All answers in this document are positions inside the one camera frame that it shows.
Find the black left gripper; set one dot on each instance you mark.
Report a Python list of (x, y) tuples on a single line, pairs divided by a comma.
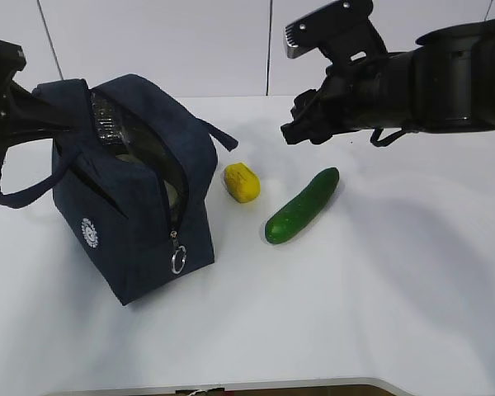
[(19, 107)]

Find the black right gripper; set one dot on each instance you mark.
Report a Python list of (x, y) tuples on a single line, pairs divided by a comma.
[(350, 99)]

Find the green lidded glass container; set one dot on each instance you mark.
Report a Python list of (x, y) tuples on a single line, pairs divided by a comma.
[(143, 148)]

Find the navy blue lunch bag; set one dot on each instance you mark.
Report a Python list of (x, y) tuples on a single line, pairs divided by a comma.
[(118, 211)]

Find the yellow lemon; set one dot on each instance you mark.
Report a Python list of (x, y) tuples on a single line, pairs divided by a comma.
[(241, 183)]

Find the green cucumber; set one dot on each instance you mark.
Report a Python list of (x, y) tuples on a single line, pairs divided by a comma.
[(300, 211)]

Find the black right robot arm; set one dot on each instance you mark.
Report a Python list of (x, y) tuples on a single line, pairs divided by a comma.
[(444, 86)]

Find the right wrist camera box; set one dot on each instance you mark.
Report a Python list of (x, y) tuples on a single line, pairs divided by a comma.
[(334, 24)]

